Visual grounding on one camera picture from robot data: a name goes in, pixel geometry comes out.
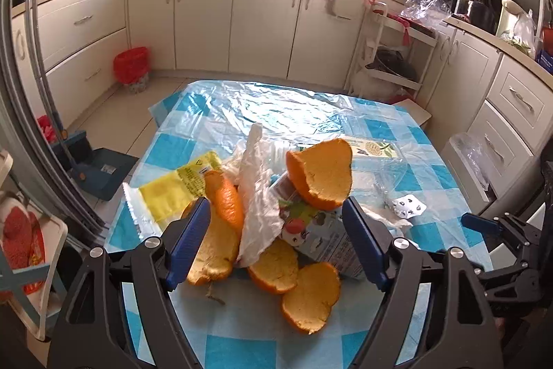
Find long orange peel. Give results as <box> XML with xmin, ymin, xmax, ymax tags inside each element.
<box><xmin>181</xmin><ymin>169</ymin><xmax>245</xmax><ymax>287</ymax></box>

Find blue dustpan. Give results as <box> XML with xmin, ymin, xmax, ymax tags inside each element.
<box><xmin>71</xmin><ymin>146</ymin><xmax>140</xmax><ymax>201</ymax></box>

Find clear plastic bottle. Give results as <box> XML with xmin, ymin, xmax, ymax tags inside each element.
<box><xmin>268</xmin><ymin>137</ymin><xmax>403</xmax><ymax>182</ymax></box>

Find small orange peel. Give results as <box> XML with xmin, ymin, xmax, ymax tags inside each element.
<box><xmin>247</xmin><ymin>238</ymin><xmax>300</xmax><ymax>294</ymax></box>

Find round orange peel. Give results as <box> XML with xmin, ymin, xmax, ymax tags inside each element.
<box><xmin>281</xmin><ymin>263</ymin><xmax>342</xmax><ymax>335</ymax></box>

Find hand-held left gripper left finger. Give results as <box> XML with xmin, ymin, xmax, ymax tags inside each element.
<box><xmin>47</xmin><ymin>198</ymin><xmax>212</xmax><ymax>369</ymax></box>

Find large curled orange peel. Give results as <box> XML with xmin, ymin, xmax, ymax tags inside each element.
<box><xmin>286</xmin><ymin>138</ymin><xmax>354</xmax><ymax>211</ymax></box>

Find silver pill blister pack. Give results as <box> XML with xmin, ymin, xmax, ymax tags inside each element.
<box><xmin>386</xmin><ymin>193</ymin><xmax>427</xmax><ymax>219</ymax></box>

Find cardboard sheet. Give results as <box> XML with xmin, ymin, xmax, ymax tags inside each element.
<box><xmin>391</xmin><ymin>98</ymin><xmax>433</xmax><ymax>128</ymax></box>

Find white rolling cart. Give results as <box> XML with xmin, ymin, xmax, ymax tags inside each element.
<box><xmin>346</xmin><ymin>1</ymin><xmax>438</xmax><ymax>105</ymax></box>

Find printed milk carton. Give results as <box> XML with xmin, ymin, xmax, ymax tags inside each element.
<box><xmin>270</xmin><ymin>172</ymin><xmax>366</xmax><ymax>280</ymax></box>

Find white kettle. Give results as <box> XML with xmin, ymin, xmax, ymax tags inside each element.
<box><xmin>495</xmin><ymin>0</ymin><xmax>527</xmax><ymax>40</ymax></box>

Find clear bag on drawer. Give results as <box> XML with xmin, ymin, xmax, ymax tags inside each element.
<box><xmin>449</xmin><ymin>132</ymin><xmax>492</xmax><ymax>202</ymax></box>

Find red trash bin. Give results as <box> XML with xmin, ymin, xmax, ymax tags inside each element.
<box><xmin>113</xmin><ymin>47</ymin><xmax>151</xmax><ymax>95</ymax></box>

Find clear crumpled plastic bag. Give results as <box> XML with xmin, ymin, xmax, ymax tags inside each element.
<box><xmin>400</xmin><ymin>0</ymin><xmax>452</xmax><ymax>24</ymax></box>

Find white chair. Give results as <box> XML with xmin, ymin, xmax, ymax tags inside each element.
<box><xmin>0</xmin><ymin>150</ymin><xmax>70</xmax><ymax>342</ymax></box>

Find cream drawer cabinets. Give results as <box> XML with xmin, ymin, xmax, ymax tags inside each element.
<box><xmin>425</xmin><ymin>17</ymin><xmax>553</xmax><ymax>207</ymax></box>

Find cream base cabinets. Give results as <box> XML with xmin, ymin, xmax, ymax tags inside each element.
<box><xmin>11</xmin><ymin>0</ymin><xmax>409</xmax><ymax>128</ymax></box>

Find yellow plastic wrapper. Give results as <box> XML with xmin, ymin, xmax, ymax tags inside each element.
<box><xmin>122</xmin><ymin>150</ymin><xmax>224</xmax><ymax>240</ymax></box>

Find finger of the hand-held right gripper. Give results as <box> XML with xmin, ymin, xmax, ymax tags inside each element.
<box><xmin>460</xmin><ymin>212</ymin><xmax>543</xmax><ymax>261</ymax></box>
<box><xmin>475</xmin><ymin>261</ymin><xmax>543</xmax><ymax>315</ymax></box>

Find white plastic bag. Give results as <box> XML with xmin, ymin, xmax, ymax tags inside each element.
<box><xmin>224</xmin><ymin>122</ymin><xmax>287</xmax><ymax>268</ymax></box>

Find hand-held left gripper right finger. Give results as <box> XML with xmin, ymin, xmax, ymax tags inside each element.
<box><xmin>341</xmin><ymin>196</ymin><xmax>504</xmax><ymax>369</ymax></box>

